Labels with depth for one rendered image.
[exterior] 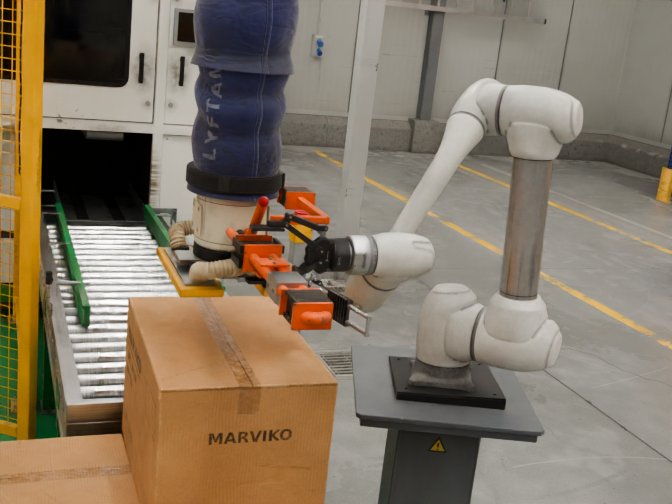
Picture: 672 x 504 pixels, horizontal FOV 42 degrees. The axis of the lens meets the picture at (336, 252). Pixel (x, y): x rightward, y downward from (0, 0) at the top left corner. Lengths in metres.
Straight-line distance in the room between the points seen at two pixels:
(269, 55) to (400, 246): 0.51
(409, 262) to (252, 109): 0.48
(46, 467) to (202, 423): 0.60
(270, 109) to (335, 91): 10.00
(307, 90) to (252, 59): 9.90
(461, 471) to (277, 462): 0.70
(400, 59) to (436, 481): 10.07
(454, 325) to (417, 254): 0.50
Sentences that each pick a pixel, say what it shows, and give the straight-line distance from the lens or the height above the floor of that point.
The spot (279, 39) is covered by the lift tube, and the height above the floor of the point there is 1.67.
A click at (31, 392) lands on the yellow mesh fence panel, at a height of 0.30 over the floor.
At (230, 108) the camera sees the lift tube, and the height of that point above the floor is 1.52.
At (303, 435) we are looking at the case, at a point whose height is 0.82.
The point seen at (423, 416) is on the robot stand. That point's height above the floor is 0.75.
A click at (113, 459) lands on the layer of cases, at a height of 0.54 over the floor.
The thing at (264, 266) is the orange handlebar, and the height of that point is 1.24.
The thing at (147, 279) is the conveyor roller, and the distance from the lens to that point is 3.89.
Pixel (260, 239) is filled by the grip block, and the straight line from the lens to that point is 1.92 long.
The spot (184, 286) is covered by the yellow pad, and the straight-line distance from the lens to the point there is 1.99.
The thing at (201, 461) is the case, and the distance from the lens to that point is 2.00.
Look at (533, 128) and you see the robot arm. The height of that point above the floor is 1.52.
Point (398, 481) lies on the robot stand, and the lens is 2.57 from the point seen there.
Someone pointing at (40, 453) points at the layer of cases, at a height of 0.54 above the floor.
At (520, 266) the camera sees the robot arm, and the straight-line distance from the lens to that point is 2.35.
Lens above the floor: 1.74
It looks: 15 degrees down
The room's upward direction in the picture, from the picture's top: 6 degrees clockwise
